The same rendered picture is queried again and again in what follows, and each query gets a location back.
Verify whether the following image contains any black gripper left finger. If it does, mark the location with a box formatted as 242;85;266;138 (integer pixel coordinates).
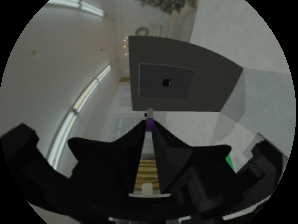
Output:
68;120;146;193

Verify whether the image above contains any green square zone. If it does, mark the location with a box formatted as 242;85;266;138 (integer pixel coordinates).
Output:
225;155;233;168

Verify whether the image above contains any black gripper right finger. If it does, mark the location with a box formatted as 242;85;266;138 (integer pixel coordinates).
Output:
152;121;231;194

